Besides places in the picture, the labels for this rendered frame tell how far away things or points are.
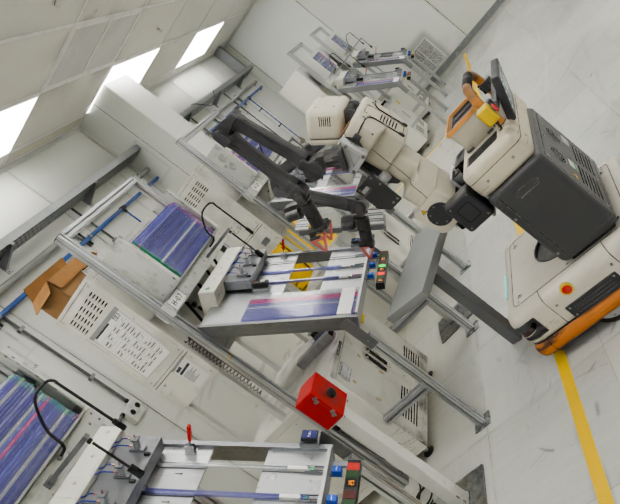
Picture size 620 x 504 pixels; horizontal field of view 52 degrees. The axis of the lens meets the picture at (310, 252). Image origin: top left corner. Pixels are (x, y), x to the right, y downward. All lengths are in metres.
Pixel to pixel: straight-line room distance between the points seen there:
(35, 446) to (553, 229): 1.85
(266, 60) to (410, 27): 2.32
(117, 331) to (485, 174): 1.72
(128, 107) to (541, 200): 4.63
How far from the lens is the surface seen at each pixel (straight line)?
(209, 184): 4.15
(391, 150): 2.53
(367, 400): 2.92
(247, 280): 3.03
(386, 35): 10.44
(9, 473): 2.04
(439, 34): 10.42
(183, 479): 2.07
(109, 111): 6.43
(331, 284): 2.96
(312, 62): 7.55
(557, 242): 2.48
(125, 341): 3.02
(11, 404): 2.16
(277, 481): 1.99
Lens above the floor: 1.41
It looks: 8 degrees down
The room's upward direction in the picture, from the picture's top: 53 degrees counter-clockwise
